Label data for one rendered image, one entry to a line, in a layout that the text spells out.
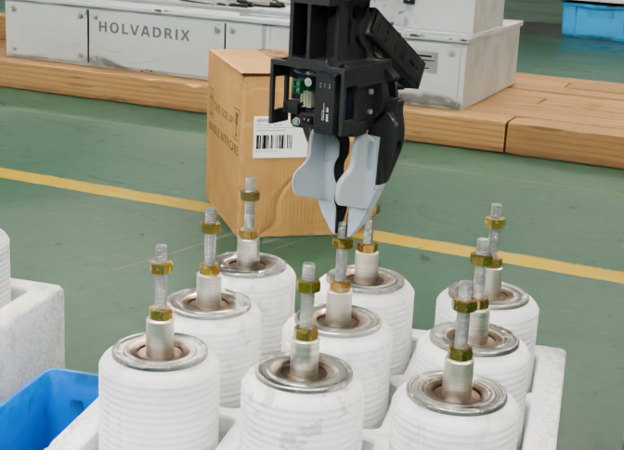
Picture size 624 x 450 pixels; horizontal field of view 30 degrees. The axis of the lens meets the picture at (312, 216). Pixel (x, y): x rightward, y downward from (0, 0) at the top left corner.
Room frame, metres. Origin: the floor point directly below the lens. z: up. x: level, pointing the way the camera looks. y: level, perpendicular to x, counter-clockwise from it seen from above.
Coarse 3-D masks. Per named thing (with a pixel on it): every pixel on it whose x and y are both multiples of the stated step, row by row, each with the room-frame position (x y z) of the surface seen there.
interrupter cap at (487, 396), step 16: (416, 384) 0.81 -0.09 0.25; (432, 384) 0.82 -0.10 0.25; (480, 384) 0.82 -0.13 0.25; (496, 384) 0.82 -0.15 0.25; (416, 400) 0.79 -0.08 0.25; (432, 400) 0.79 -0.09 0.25; (448, 400) 0.80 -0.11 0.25; (480, 400) 0.79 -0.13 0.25; (496, 400) 0.79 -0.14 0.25; (464, 416) 0.77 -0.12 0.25
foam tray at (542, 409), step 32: (544, 352) 1.08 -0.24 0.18; (544, 384) 1.00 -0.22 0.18; (96, 416) 0.89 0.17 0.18; (224, 416) 0.90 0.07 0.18; (544, 416) 0.93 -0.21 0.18; (64, 448) 0.83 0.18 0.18; (96, 448) 0.86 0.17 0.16; (224, 448) 0.84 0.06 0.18; (384, 448) 0.85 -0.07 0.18; (544, 448) 0.87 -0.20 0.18
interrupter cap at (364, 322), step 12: (300, 312) 0.96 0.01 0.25; (324, 312) 0.96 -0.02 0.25; (360, 312) 0.96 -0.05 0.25; (372, 312) 0.96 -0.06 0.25; (324, 324) 0.94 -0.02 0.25; (360, 324) 0.94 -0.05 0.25; (372, 324) 0.94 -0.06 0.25; (324, 336) 0.91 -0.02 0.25; (336, 336) 0.91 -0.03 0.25; (348, 336) 0.91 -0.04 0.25; (360, 336) 0.91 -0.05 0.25
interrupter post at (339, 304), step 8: (328, 288) 0.95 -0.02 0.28; (328, 296) 0.94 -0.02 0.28; (336, 296) 0.94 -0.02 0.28; (344, 296) 0.94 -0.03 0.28; (328, 304) 0.94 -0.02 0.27; (336, 304) 0.94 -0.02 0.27; (344, 304) 0.94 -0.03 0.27; (328, 312) 0.94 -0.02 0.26; (336, 312) 0.94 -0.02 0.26; (344, 312) 0.94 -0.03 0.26; (328, 320) 0.94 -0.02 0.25; (336, 320) 0.94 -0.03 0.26; (344, 320) 0.94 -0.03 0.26
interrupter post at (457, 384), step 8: (448, 360) 0.80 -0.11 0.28; (472, 360) 0.80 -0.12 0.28; (448, 368) 0.80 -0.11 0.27; (456, 368) 0.80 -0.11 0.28; (464, 368) 0.80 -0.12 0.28; (472, 368) 0.80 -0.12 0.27; (448, 376) 0.80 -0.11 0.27; (456, 376) 0.80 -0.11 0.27; (464, 376) 0.80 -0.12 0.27; (472, 376) 0.80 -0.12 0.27; (448, 384) 0.80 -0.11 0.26; (456, 384) 0.80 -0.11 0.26; (464, 384) 0.80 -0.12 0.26; (472, 384) 0.80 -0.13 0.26; (448, 392) 0.80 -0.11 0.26; (456, 392) 0.80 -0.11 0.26; (464, 392) 0.80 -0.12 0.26; (456, 400) 0.80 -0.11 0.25; (464, 400) 0.80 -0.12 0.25
